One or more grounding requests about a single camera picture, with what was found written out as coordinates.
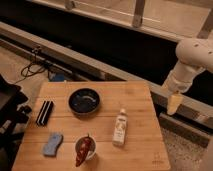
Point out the red chili pepper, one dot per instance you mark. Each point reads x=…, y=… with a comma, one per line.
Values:
x=83, y=149

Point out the wooden table board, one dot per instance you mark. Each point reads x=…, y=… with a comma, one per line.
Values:
x=143, y=150

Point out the black white striped block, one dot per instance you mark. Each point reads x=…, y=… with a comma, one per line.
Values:
x=44, y=113

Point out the blue object on floor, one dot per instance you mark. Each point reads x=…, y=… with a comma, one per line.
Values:
x=57, y=78

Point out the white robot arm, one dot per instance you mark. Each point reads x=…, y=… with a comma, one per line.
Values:
x=194, y=57

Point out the clear labelled plastic bottle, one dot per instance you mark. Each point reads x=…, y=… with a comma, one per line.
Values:
x=120, y=128

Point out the cream soft gripper finger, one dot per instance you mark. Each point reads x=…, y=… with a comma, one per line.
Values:
x=174, y=102

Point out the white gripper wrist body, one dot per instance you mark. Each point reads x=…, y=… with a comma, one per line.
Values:
x=178, y=83

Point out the dark blue bowl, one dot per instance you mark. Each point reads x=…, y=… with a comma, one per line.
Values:
x=84, y=101

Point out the grey metal rail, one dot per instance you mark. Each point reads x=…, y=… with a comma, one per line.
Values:
x=191, y=111

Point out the blue sponge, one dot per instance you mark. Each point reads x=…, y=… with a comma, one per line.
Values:
x=51, y=147

